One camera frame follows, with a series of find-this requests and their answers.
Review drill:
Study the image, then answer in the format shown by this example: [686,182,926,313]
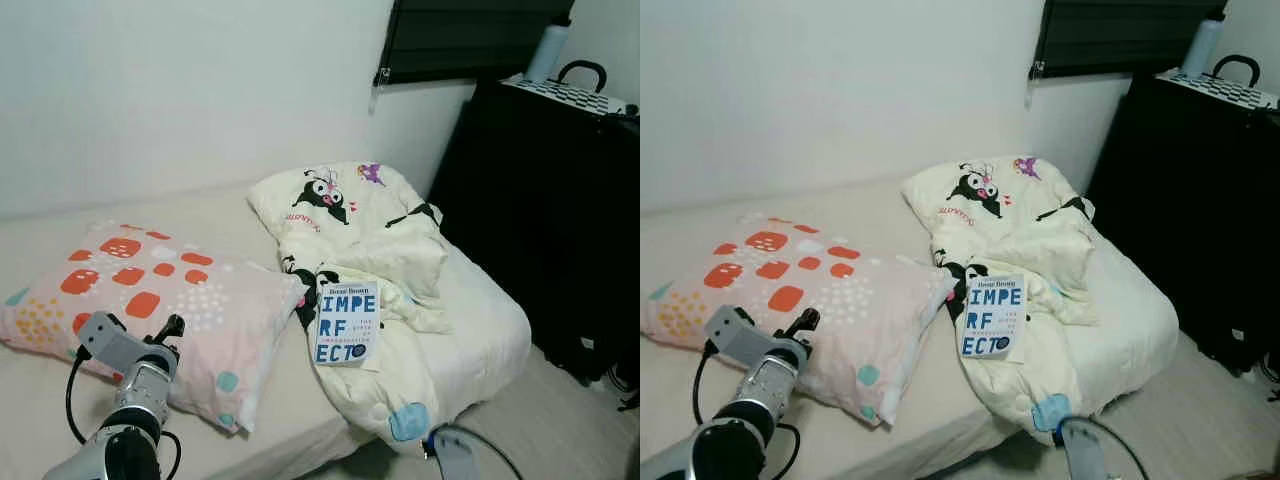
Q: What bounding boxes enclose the cream cartoon print comforter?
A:
[247,161,453,457]
[900,154,1098,448]

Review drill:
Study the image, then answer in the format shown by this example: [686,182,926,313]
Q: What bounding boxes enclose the black bag handle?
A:
[1212,54,1262,91]
[556,60,609,97]

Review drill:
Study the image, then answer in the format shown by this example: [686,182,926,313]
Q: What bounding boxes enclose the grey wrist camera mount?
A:
[704,305,781,369]
[1058,418,1109,480]
[76,311,153,373]
[430,428,481,480]

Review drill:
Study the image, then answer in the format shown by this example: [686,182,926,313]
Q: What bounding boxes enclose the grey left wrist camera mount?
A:
[704,305,781,369]
[76,311,153,373]

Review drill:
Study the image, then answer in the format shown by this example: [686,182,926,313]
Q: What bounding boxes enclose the pale blue bottle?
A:
[524,24,571,86]
[1179,17,1224,79]

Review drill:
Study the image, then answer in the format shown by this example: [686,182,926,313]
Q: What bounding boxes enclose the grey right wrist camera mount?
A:
[430,428,481,480]
[1058,418,1109,480]

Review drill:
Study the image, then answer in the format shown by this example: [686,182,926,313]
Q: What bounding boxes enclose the black window blind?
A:
[1030,0,1229,81]
[375,0,578,87]

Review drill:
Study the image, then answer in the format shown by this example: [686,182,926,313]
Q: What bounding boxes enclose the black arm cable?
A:
[692,342,801,480]
[66,350,183,480]
[432,424,526,480]
[1062,414,1153,480]

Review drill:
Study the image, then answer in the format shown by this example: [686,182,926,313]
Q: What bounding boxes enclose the blue white Imperfection book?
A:
[959,274,1027,364]
[313,268,382,368]

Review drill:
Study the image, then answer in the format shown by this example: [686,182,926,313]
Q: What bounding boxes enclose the black tall cabinet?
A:
[1085,72,1280,379]
[428,78,641,389]

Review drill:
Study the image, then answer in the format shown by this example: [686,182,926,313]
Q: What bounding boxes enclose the pink pillow orange spots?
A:
[642,212,958,427]
[0,221,308,434]

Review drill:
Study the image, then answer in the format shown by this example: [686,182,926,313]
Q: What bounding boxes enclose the cream sheeted bed mattress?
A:
[640,178,1181,480]
[0,185,533,480]

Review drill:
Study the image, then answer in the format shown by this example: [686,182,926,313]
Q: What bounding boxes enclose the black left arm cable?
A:
[66,350,183,480]
[692,342,801,480]

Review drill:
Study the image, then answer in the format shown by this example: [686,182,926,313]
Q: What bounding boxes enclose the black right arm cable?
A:
[432,424,526,480]
[1062,414,1153,480]

